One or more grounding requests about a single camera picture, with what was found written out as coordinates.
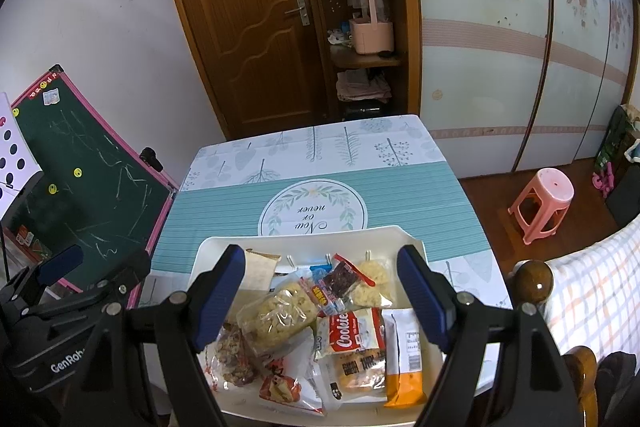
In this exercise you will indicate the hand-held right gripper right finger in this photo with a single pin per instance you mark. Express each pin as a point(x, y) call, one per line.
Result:
point(425, 302)

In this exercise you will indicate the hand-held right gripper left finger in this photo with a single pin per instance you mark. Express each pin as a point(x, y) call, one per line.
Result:
point(220, 302)

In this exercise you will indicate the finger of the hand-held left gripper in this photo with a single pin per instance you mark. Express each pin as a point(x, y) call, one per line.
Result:
point(60, 264)
point(115, 279)

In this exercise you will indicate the white orange snack packet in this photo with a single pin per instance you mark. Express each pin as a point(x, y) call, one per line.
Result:
point(407, 347)

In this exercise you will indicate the beige paper snack packet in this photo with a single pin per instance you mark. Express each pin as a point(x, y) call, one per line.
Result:
point(261, 269)

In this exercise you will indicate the mixed nut crisp packet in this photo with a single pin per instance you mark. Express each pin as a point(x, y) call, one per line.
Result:
point(232, 354)

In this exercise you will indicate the yellow round crisp packet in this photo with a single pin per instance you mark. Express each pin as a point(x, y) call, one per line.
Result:
point(372, 279)

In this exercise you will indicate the yellow crisp block packet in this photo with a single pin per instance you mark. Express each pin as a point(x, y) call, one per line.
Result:
point(277, 314)

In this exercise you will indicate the red white cookie packet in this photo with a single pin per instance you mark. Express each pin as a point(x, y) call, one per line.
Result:
point(350, 332)

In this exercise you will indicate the dark brownie packet red trim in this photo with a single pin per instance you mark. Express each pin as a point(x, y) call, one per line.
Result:
point(340, 282)

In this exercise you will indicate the large white bag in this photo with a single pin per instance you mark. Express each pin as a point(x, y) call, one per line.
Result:
point(300, 352)

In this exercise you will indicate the clear bread packet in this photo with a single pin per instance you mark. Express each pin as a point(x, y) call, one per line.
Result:
point(355, 372)

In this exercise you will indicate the small blue packet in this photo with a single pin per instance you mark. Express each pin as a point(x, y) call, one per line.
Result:
point(320, 268)

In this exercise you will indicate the red candy packet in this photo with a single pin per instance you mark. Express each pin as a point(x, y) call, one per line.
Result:
point(280, 389)

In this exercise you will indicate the white plastic tray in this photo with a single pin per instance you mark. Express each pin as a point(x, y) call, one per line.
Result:
point(310, 242)

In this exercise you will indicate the white paper black dots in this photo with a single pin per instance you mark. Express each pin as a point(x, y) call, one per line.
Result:
point(20, 147)

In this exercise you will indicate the black easel knob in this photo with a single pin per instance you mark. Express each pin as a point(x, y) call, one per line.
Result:
point(150, 158)

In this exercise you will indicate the pink plastic stool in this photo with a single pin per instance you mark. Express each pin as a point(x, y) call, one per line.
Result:
point(550, 187)

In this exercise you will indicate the checked white blanket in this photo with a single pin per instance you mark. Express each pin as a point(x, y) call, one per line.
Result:
point(595, 287)

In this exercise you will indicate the pink toy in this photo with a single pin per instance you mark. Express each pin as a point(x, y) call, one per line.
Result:
point(602, 179)

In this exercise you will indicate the dark cloth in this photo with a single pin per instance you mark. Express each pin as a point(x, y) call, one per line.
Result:
point(625, 202)

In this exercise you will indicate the folded cloths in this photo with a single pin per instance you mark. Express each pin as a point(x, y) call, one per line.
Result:
point(362, 87)

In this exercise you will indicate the floral sliding wardrobe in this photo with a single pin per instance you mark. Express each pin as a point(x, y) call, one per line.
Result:
point(500, 82)

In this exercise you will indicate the light blue cloth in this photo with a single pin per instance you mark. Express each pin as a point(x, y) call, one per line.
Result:
point(634, 152)

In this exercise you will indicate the pink basket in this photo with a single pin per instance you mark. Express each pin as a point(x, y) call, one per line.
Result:
point(372, 37)

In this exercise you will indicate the wooden shelf cabinet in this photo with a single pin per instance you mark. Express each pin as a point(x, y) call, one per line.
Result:
point(410, 32)

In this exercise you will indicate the wooden door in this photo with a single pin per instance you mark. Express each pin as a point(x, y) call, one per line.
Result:
point(240, 32)

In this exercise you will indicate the small toy pile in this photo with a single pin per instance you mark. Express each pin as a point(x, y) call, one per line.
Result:
point(339, 36)

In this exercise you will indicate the green chalkboard pink frame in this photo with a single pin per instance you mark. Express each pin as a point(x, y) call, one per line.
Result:
point(100, 197)

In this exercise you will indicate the wooden bed frame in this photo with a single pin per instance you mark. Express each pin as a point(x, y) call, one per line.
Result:
point(532, 282)

